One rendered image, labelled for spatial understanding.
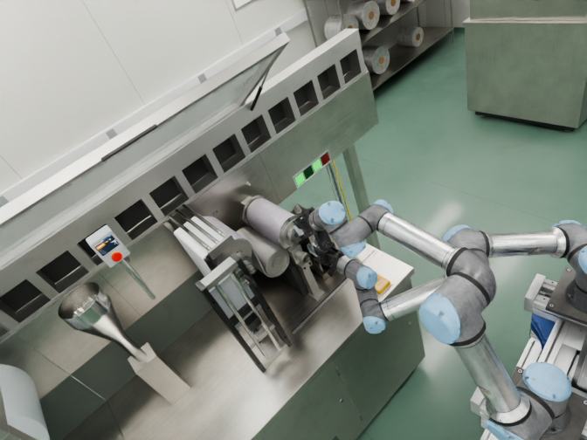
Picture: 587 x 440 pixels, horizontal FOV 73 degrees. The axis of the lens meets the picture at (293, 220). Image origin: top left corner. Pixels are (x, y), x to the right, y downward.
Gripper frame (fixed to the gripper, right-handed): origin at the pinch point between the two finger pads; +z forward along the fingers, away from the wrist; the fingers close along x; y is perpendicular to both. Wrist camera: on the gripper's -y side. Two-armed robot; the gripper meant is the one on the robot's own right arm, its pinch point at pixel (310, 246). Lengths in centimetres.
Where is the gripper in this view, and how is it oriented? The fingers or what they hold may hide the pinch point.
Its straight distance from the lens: 174.1
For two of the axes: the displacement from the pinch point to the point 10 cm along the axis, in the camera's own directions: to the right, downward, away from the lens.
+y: -3.0, -7.1, -6.3
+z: -6.3, -3.5, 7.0
